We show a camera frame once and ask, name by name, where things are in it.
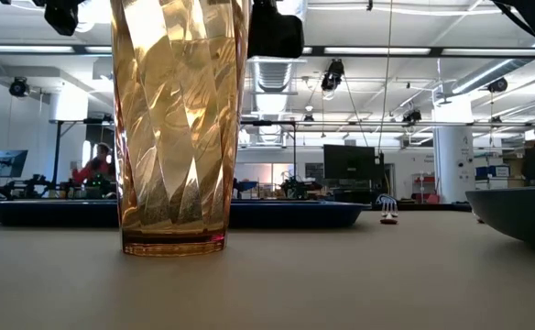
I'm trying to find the blue storage bins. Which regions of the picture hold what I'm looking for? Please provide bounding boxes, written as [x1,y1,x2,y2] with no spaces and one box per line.
[475,164,512,180]

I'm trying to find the silver fork with orange handle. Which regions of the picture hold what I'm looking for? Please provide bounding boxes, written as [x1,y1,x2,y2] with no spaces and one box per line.
[379,200,399,226]

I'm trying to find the small tilted grey monitor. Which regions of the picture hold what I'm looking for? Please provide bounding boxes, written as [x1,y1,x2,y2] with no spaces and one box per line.
[0,148,29,179]

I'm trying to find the dark grey round plate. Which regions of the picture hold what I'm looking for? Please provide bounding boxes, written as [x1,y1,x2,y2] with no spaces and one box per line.
[464,184,535,254]

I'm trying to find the blue plastic tray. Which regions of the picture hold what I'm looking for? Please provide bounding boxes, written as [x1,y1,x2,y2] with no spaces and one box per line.
[0,199,372,229]

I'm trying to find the red storage shelf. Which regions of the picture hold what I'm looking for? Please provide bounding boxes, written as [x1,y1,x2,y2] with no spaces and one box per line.
[410,172,439,204]

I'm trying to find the white round column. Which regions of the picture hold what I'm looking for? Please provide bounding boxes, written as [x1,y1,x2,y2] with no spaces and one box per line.
[432,94,476,204]

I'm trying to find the black overhead light bar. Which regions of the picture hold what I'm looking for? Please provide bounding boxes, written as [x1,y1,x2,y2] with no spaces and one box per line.
[0,43,535,60]

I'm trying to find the amber faceted plastic tumbler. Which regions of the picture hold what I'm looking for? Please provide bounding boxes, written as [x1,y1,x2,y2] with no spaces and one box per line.
[110,0,252,258]

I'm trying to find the black background rig frame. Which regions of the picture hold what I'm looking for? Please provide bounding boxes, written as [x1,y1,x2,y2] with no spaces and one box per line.
[241,119,299,193]
[49,117,115,199]

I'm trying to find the silver ceiling air duct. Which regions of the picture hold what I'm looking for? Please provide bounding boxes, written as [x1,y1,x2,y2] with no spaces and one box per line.
[247,56,309,96]

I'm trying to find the thin hanging cable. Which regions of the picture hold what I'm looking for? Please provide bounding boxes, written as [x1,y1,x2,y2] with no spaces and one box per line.
[376,0,395,160]

